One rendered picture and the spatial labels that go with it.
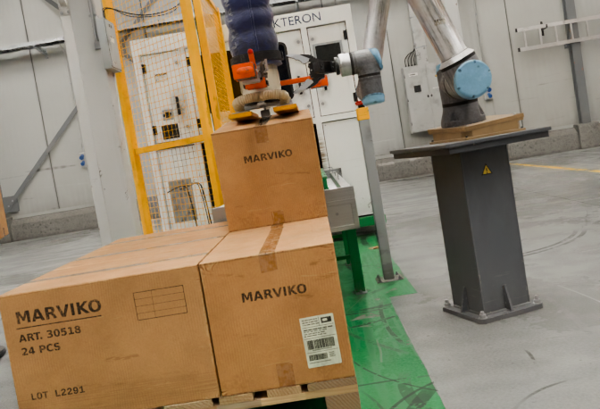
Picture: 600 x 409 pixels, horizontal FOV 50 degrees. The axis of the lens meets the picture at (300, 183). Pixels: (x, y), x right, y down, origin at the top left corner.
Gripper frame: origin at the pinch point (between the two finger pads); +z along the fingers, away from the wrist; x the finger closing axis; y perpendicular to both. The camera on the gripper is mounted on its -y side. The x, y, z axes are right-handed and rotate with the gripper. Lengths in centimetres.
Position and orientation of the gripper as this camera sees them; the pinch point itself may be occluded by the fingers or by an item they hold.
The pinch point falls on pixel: (288, 74)
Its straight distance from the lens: 257.5
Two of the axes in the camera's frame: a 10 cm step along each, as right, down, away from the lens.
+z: -9.8, 1.8, 0.3
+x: -1.8, -9.8, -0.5
